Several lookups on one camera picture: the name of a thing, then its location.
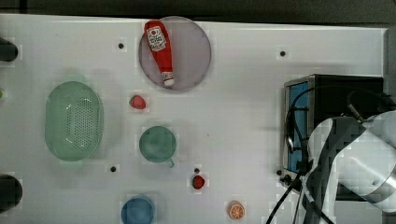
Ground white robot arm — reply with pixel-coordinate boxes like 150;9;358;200
299;111;395;224

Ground black toaster oven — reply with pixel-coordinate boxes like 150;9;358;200
281;74;393;196

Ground grey round plate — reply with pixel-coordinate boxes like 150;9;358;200
138;16;211;91

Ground light red plush strawberry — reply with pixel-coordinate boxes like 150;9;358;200
129;95;147;110

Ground dark red plush strawberry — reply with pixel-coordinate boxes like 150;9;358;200
191;175;205;189

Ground red plush ketchup bottle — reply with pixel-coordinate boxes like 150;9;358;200
145;20;175;87

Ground plush orange slice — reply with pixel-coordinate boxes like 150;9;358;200
227;201;245;220

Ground blue bowl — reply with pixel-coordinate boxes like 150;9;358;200
120;195;155;224

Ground green colander basket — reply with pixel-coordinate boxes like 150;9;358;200
45;81;104;161

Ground green cup with handle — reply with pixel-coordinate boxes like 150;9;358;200
139;126;177;168

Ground black oven door handle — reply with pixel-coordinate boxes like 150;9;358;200
285;106;307;154

